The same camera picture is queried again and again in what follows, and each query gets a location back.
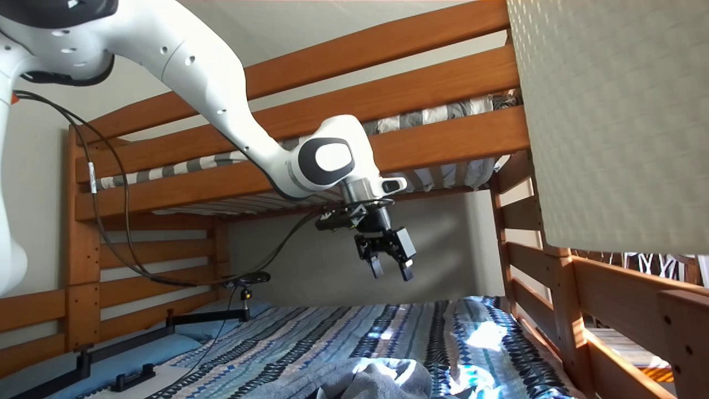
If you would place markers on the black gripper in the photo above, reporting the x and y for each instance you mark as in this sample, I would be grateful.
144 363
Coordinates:
379 236

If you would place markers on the light blue sheet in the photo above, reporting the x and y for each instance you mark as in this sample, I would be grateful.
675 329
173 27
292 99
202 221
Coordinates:
173 345

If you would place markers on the black camera on stand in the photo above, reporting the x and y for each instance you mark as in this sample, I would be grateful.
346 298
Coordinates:
247 280

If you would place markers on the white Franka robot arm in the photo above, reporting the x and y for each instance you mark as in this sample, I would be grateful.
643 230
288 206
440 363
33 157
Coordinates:
191 67

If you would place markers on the blue patterned bedsheet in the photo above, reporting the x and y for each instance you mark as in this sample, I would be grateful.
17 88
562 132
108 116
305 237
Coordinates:
310 340

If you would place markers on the small black clamp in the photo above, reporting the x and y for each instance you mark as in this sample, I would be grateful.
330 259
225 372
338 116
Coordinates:
134 376

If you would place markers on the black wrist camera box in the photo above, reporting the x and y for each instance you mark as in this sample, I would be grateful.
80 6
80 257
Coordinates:
339 219

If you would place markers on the white patterned curtain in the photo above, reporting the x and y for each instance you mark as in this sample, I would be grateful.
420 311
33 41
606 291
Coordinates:
649 265

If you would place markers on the white textured panel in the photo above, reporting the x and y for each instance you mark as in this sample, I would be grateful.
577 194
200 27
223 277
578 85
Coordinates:
613 110

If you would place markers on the black mounting bar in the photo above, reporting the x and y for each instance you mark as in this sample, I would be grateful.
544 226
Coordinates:
207 316

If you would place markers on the grey white striped mattress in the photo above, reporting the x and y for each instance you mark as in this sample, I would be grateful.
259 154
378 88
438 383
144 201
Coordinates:
444 178

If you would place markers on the wooden bunk bed frame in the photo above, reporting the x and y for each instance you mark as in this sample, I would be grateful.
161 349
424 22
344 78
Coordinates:
444 140

